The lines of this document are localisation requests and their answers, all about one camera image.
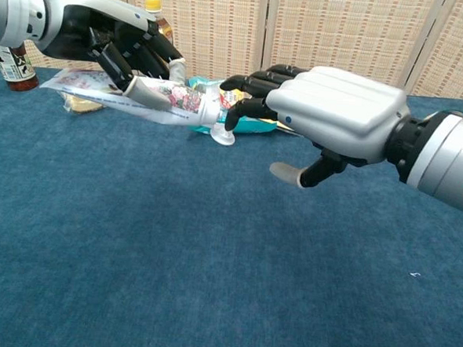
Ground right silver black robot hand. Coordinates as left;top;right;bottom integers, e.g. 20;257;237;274
217;60;414;196

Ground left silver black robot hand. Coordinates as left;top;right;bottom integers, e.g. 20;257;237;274
33;0;191;112

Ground white floral toothpaste tube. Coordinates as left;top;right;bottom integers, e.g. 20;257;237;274
36;66;239;147

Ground yellow-capped tea bottle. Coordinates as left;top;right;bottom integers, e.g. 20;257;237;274
141;0;176;45

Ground dark sauce bottle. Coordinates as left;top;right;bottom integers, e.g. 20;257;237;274
0;39;42;94

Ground teal snack bag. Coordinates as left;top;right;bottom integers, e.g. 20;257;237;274
184;75;285;141

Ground bagged bread slices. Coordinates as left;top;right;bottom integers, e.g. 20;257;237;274
61;92;108;116

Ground blue table mat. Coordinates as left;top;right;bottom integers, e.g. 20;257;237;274
0;64;463;347

